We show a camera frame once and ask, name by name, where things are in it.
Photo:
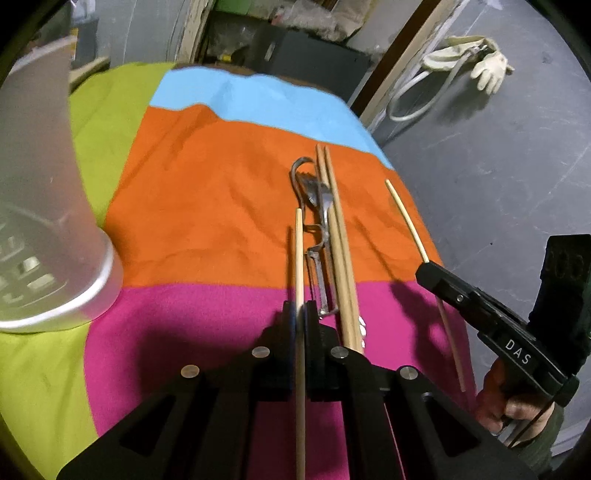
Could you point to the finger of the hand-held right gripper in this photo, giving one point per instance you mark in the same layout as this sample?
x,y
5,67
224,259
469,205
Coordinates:
x,y
461,297

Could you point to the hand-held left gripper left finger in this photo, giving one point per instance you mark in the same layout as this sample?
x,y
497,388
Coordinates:
x,y
288,350

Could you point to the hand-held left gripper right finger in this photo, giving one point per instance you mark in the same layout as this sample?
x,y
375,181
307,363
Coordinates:
x,y
316,350

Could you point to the wooden chopstick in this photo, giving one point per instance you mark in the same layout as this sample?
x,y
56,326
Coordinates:
x,y
340,230
299,258
330,230
408,221

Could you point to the white plastic utensil basket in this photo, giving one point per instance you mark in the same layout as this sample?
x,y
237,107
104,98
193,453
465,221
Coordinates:
x,y
46,184

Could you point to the person's right forearm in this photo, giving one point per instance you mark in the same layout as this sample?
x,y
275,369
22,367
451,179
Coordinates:
x,y
545,447

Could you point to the person's right hand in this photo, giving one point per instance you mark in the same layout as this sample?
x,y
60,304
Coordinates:
x,y
494,401

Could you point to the metal peeler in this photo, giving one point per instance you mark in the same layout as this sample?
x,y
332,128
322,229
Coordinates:
x,y
318,286

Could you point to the colourful patchwork cloth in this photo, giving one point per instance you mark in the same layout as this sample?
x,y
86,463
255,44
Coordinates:
x,y
207,207

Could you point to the dark grey cabinet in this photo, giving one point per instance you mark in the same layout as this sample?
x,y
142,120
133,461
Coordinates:
x,y
318,64

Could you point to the clear plastic bag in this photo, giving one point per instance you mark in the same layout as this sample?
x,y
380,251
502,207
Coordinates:
x,y
323,21

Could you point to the green box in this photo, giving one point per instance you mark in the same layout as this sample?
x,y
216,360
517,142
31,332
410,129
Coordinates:
x,y
233,4

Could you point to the door frame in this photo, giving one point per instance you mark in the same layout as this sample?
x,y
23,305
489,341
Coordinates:
x,y
406,60

